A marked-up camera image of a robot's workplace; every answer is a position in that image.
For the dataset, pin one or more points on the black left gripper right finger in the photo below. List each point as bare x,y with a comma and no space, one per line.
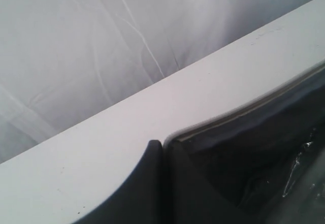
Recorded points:
193,199

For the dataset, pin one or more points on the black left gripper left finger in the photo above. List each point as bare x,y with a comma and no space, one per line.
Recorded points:
137,200

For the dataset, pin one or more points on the beige fabric duffel bag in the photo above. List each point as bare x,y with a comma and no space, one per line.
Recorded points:
267,159

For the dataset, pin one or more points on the white backdrop curtain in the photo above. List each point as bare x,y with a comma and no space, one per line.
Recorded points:
63,61

